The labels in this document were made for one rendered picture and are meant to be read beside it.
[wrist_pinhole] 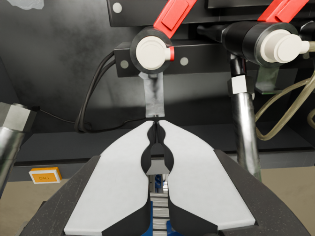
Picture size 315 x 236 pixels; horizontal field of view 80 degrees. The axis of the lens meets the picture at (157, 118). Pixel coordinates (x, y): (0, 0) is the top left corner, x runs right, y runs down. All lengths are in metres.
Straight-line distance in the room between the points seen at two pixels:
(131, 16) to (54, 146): 0.33
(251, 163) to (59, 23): 0.40
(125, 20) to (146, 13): 0.03
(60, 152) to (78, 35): 0.24
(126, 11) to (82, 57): 0.20
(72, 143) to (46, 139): 0.07
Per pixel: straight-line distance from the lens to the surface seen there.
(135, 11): 0.25
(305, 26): 0.25
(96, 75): 0.26
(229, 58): 0.20
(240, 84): 0.19
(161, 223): 0.77
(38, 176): 0.44
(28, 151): 0.50
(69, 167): 0.42
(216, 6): 0.25
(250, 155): 0.18
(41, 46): 0.46
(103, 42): 0.42
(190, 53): 0.26
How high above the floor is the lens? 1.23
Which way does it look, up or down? 62 degrees down
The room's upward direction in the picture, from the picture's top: 177 degrees clockwise
